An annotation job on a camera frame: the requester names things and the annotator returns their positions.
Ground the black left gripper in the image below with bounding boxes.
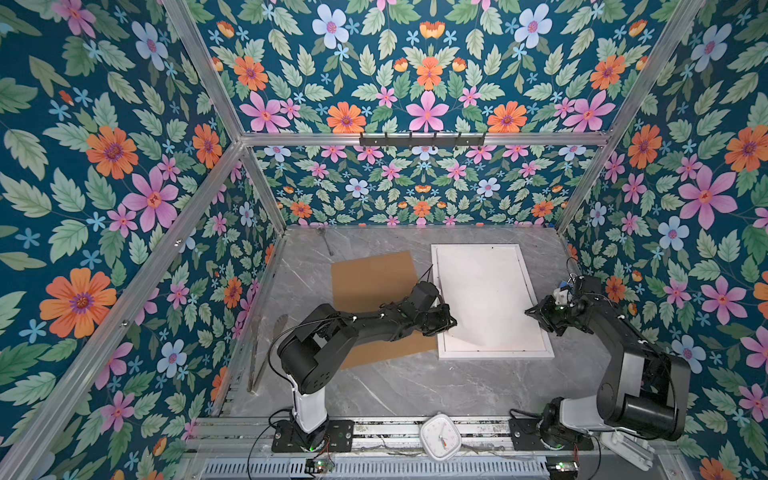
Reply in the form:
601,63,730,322
415,300,462,335

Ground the red printed photo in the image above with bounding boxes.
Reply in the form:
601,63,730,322
436,247,547,352

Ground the white picture frame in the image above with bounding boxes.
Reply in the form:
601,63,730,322
430,242,556,361

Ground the brown backing board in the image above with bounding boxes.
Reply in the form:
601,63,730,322
331,251,437,370

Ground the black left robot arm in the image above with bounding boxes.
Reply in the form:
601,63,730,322
272,281,458,452

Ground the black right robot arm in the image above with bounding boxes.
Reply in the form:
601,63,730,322
525,275,691,449

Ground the white square clock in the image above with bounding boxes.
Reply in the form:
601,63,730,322
419,413,462,462

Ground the white plastic holder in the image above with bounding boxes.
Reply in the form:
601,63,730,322
599,431,655,471

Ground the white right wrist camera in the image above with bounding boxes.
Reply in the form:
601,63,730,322
552,281,573,306

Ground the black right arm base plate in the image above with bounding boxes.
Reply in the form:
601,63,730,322
508,417,595,451

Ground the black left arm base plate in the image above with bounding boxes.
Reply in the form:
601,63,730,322
271,419,355,453

